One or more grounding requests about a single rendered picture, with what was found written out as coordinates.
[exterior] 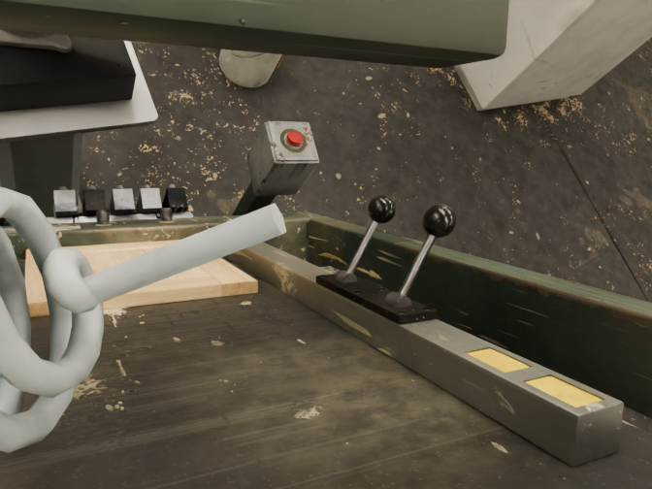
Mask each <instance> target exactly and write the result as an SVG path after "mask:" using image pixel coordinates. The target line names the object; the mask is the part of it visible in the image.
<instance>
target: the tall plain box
mask: <svg viewBox="0 0 652 489"><path fill-rule="evenodd" d="M651 37H652V0H509V5H508V20H507V34H506V48H505V52H504V54H502V55H501V56H499V57H497V58H495V59H490V60H484V61H478V62H473V63H468V64H462V65H456V66H454V68H455V70H456V72H457V73H458V75H459V77H460V79H461V81H462V83H463V85H464V86H465V88H466V89H467V91H468V93H469V95H470V97H471V98H472V100H473V103H474V105H475V107H476V109H477V110H478V111H482V110H489V109H496V108H502V107H508V106H515V105H522V104H529V103H535V102H541V101H548V100H555V99H561V98H568V97H570V96H573V95H581V94H582V93H583V92H584V91H585V90H587V89H588V88H589V87H590V86H592V85H593V84H594V83H595V82H597V81H598V80H599V79H600V78H602V77H603V76H604V75H605V74H607V73H608V72H609V71H610V70H611V69H613V68H614V67H615V66H616V65H618V64H619V63H620V62H621V61H623V60H624V59H625V58H626V57H627V56H629V55H630V54H631V53H632V52H634V51H635V50H636V49H638V48H639V47H640V46H641V45H642V44H644V43H645V42H646V41H647V40H649V39H650V38H651Z"/></svg>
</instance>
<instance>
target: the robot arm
mask: <svg viewBox="0 0 652 489"><path fill-rule="evenodd" d="M0 46H9V47H21V48H33V49H53V50H57V51H60V52H65V53H67V52H70V51H71V50H72V42H71V40H70V38H69V36H68V35H57V34H47V33H36V32H24V31H14V30H3V29H0Z"/></svg>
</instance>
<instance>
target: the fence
mask: <svg viewBox="0 0 652 489"><path fill-rule="evenodd" d="M225 257H226V258H228V259H230V260H231V261H233V262H235V263H236V264H238V265H240V266H241V267H243V268H244V269H246V270H248V271H249V272H251V273H253V274H254V275H256V276H258V277H260V278H262V279H263V280H265V281H267V282H268V283H270V284H271V285H272V286H274V287H276V288H277V289H279V290H280V291H282V292H284V293H285V294H287V295H289V296H290V297H292V298H294V299H295V300H297V301H299V302H300V303H302V304H304V305H305V306H307V307H309V308H310V309H312V310H314V311H316V312H318V313H319V314H321V315H322V316H324V317H326V318H327V319H329V320H331V321H332V322H334V323H336V324H337V325H339V326H341V327H342V328H344V329H345V330H346V331H348V332H350V333H351V334H353V335H355V336H356V337H358V338H360V339H361V340H363V341H364V342H367V343H368V344H370V345H372V346H373V347H375V348H377V349H378V350H380V351H382V352H383V353H385V354H387V355H388V356H390V357H392V358H393V359H395V360H397V361H398V362H400V363H401V364H403V365H405V366H406V367H408V368H410V369H411V370H413V371H415V372H416V373H418V374H420V375H422V376H424V377H425V378H427V379H429V380H430V381H432V382H434V383H435V384H436V385H438V386H439V387H441V388H442V389H444V390H446V391H447V392H449V393H451V394H452V395H454V396H456V397H457V398H459V399H461V400H462V401H464V402H466V403H467V404H469V405H471V406H472V407H474V408H476V409H478V410H479V411H481V412H483V413H484V414H486V415H488V416H489V417H491V418H493V419H494V420H496V421H498V422H499V423H501V424H503V425H504V426H506V427H508V429H510V430H512V431H513V432H515V433H517V434H518V435H520V436H521V437H523V438H525V439H526V440H529V441H530V442H532V443H534V444H535V445H537V446H539V447H540V448H542V449H544V450H545V451H547V452H549V453H550V454H552V455H554V456H555V457H557V458H559V459H560V460H562V461H563V462H565V463H567V464H568V465H570V466H572V467H575V466H578V465H581V464H584V463H587V462H590V461H593V460H596V459H599V458H601V457H603V456H606V455H609V454H612V453H615V452H618V450H619V443H620V435H621V426H622V417H623V409H624V403H623V402H621V401H619V400H617V399H615V398H612V397H610V396H608V395H606V394H604V393H602V392H600V391H598V390H595V389H593V388H591V387H589V386H586V385H584V384H582V383H580V382H577V381H575V380H573V379H571V378H568V377H566V376H564V375H560V374H558V373H556V372H554V371H551V370H549V369H547V368H545V367H543V366H541V365H539V364H536V363H534V362H532V361H530V360H527V359H525V358H523V357H521V356H518V355H516V354H514V353H512V352H509V351H507V350H505V349H503V348H500V347H498V346H496V345H494V344H491V343H489V342H487V341H484V340H482V339H480V338H478V337H475V336H473V335H471V334H469V333H466V332H464V331H462V330H460V329H457V328H455V327H453V326H451V325H448V324H446V323H444V322H442V321H439V320H437V319H432V320H426V321H419V322H413V323H407V324H397V323H395V322H394V321H392V320H390V319H388V318H386V317H384V316H382V315H380V314H378V313H376V312H374V311H372V310H369V309H367V308H365V307H363V306H361V305H359V304H357V303H355V302H353V301H351V300H349V299H347V298H345V297H344V296H342V295H340V294H338V293H336V292H334V291H332V290H330V289H328V288H326V287H324V286H322V285H320V284H318V283H316V276H322V275H330V274H332V273H331V272H328V271H326V270H324V269H322V268H319V267H317V266H315V265H313V264H311V263H309V262H307V261H305V260H302V259H300V258H298V257H296V256H293V255H291V254H289V253H287V252H284V251H282V250H280V249H278V248H275V247H273V246H271V245H269V244H265V243H263V242H262V243H260V244H255V245H253V246H250V247H247V248H245V249H242V250H239V251H237V252H234V253H231V254H229V255H226V256H225ZM489 348H490V349H493V350H495V351H497V352H499V353H502V354H503V355H505V356H507V357H509V358H512V359H514V360H516V361H518V362H520V363H523V364H525V365H527V366H529V367H530V368H525V369H521V370H516V371H512V372H507V373H505V372H503V371H500V370H498V369H496V368H494V367H492V366H490V365H488V364H486V363H484V362H482V361H480V360H478V359H476V358H474V357H472V356H471V355H469V354H467V353H470V352H475V351H479V350H484V349H489ZM548 376H552V377H554V378H557V379H559V380H561V381H563V382H564V383H567V384H569V385H571V386H573V387H575V388H578V389H580V390H582V391H584V392H586V393H588V394H591V395H593V396H595V397H597V398H599V399H602V401H598V402H595V403H592V404H589V405H585V406H581V407H574V406H572V405H570V404H568V403H566V402H563V401H561V400H559V399H557V398H555V397H553V396H551V395H549V394H547V393H545V392H543V391H541V390H539V389H537V388H536V387H534V386H532V385H530V384H528V383H526V381H531V380H535V379H539V378H543V377H548Z"/></svg>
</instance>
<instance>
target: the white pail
mask: <svg viewBox="0 0 652 489"><path fill-rule="evenodd" d="M283 56H284V54H274V53H264V52H253V51H241V50H230V49H222V50H221V51H220V55H219V59H218V60H219V66H220V69H221V71H222V72H223V74H224V75H225V76H226V77H227V78H228V79H229V80H230V81H232V82H234V83H236V84H238V85H240V86H244V87H251V88H252V87H259V86H261V85H263V84H265V83H266V82H267V81H268V80H269V78H270V76H271V74H272V72H273V71H274V69H275V68H276V66H277V68H278V67H279V65H280V63H281V61H282V58H283Z"/></svg>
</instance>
